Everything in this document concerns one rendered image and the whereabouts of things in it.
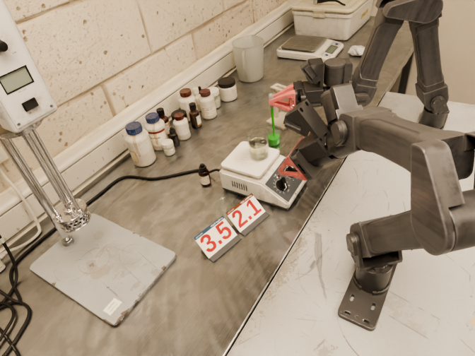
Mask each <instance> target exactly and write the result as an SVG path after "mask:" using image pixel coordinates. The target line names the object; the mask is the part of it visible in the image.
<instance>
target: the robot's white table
mask: <svg viewBox="0 0 475 356"><path fill-rule="evenodd" d="M378 106H381V107H386V108H388V109H391V110H392V112H393V113H395V114H397V116H398V117H401V118H403V119H406V120H409V121H413V122H416V123H419V121H420V119H421V115H422V112H423V108H424V105H423V103H422V102H421V101H420V100H419V98H418V97H417V96H414V95H405V94H401V93H392V92H386V93H385V96H384V97H383V99H382V100H381V102H380V104H379V105H378ZM447 106H448V108H449V111H450V113H449V114H448V117H447V121H446V123H445V126H444V129H443V130H452V131H461V132H464V133H468V132H472V131H475V105H470V104H465V103H460V102H451V101H448V102H447ZM408 210H411V173H410V172H409V171H407V170H406V169H404V168H403V167H401V166H399V165H397V164H395V163H393V162H392V161H390V160H388V159H386V158H384V157H382V156H380V155H378V154H375V153H370V152H366V151H364V150H360V151H358V152H356V153H353V154H350V155H348V157H347V158H346V160H345V161H344V163H343V165H342V166H341V168H340V170H339V171H338V173H337V174H336V176H335V178H334V180H333V181H332V183H331V184H330V186H329V188H328V189H327V191H326V193H325V195H324V196H323V197H322V200H321V201H320V203H319V204H318V206H317V207H316V209H315V211H314V213H313V214H312V216H311V218H310V219H309V221H308V222H307V225H306V226H305V227H304V229H303V231H302V232H301V234H300V236H299V238H298V239H297V241H296V242H295V244H294V245H293V248H292V249H291V251H290V252H289V254H288V255H287V257H286V259H285V261H284V262H283V264H282V265H281V267H280V268H279V270H278V272H277V274H276V275H275V277H274V279H273V280H272V282H271V284H270V285H269V287H268V288H267V290H266V292H265V293H264V295H263V297H262V298H261V300H260V302H259V304H258V305H257V307H256V309H255V310H254V312H253V313H252V315H251V317H250V318H249V320H248V322H247V323H246V325H245V327H244V328H243V330H242V332H241V333H240V335H239V336H238V338H237V340H236V341H235V343H234V345H233V346H232V348H231V349H230V352H229V353H228V355H227V356H475V247H471V248H467V249H462V250H458V251H452V252H449V253H447V254H442V255H439V256H434V255H431V254H429V253H428V252H427V251H425V250H424V249H413V250H412V251H411V250H403V251H402V257H403V261H402V262H401V263H398V264H397V267H396V270H395V272H394V275H393V278H392V281H391V284H390V287H389V290H388V293H387V296H386V299H385V302H384V304H383V307H382V311H381V313H380V317H379V319H378V322H377V325H376V328H375V330H374V331H367V330H365V329H364V328H361V327H359V326H357V325H355V324H352V323H350V322H348V321H346V320H344V319H342V318H340V317H339V316H338V308H339V306H340V304H341V301H342V299H343V297H344V295H345V292H346V290H347V287H348V285H349V283H350V281H351V278H352V276H353V273H354V271H355V269H356V264H355V262H354V260H353V258H352V257H351V253H350V252H349V251H348V249H347V243H346V235H347V234H349V233H350V226H351V225H352V224H354V223H359V221H361V222H362V221H366V220H372V219H375V218H381V217H385V216H388V215H396V214H399V213H403V212H405V211H408Z"/></svg>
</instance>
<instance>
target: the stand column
mask: <svg viewBox="0 0 475 356"><path fill-rule="evenodd" d="M0 145H1V147H2V148H3V149H4V151H5V152H6V154H7V156H8V157H9V158H10V160H11V162H12V163H13V165H14V166H15V168H16V169H17V170H18V172H19V174H20V175H21V177H22V178H23V180H24V181H25V183H26V184H27V185H28V187H29V189H30V190H31V191H32V193H33V195H34V196H35V198H36V199H37V201H38V202H39V204H40V205H41V207H42V209H43V210H44V212H45V213H46V214H47V216H48V218H49V219H50V220H51V222H52V224H53V225H54V226H55V228H56V229H57V231H58V233H59V234H60V235H61V237H62V244H63V245H64V246H65V247H68V246H70V245H72V244H73V243H74V238H73V237H72V235H68V234H67V232H64V231H62V230H61V229H60V227H59V224H57V223H55V221H54V220H53V218H52V214H53V212H52V210H51V208H50V207H49V205H48V204H47V202H46V200H45V199H44V197H43V196H42V194H41V193H40V191H39V190H38V188H37V187H36V185H35V183H34V182H33V180H32V179H31V177H30V175H29V174H28V173H27V171H26V169H25V168H24V166H23V165H22V163H21V162H20V160H19V159H18V157H17V155H16V154H15V152H14V151H13V149H12V147H11V146H10V145H9V143H8V141H7V140H6V139H0Z"/></svg>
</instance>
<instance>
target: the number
mask: <svg viewBox="0 0 475 356"><path fill-rule="evenodd" d="M234 234H235V233H234V232H233V230H232V229H231V228H230V226H229V225H228V223H227V222H226V221H225V220H224V219H222V221H220V222H219V223H218V224H216V225H215V226H214V227H212V228H211V229H210V230H209V231H208V232H206V233H205V234H203V235H202V236H201V237H200V238H198V239H197V241H198V243H200V245H201V246H202V248H203V249H204V251H205V252H206V253H207V254H208V255H209V254H211V253H212V252H213V251H215V250H216V249H217V248H218V247H219V246H220V245H222V244H223V243H224V242H225V241H227V240H228V239H229V238H230V237H232V236H233V235H234Z"/></svg>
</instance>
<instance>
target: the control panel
mask: <svg viewBox="0 0 475 356"><path fill-rule="evenodd" d="M284 160H285V158H284V159H283V161H284ZM283 161H282V162H281V164H280V165H279V166H278V167H277V169H276V170H275V172H274V173H273V174H272V175H271V176H270V178H269V179H268V181H267V182H266V184H265V185H266V186H267V187H269V188H270V189H271V190H272V191H274V192H275V193H277V194H278V195H279V196H280V197H282V198H283V199H285V200H286V201H287V202H289V201H290V199H291V197H292V196H293V194H294V193H295V191H296V190H297V188H298V187H299V186H300V184H301V182H302V180H301V179H298V178H292V177H289V176H284V175H280V174H279V172H278V169H279V167H280V166H281V165H282V163H283ZM278 175H280V178H278V177H277V176H278ZM282 177H285V179H286V183H287V185H288V189H287V190H286V191H280V190H279V189H278V188H277V187H276V183H277V181H278V180H280V179H281V178H282Z"/></svg>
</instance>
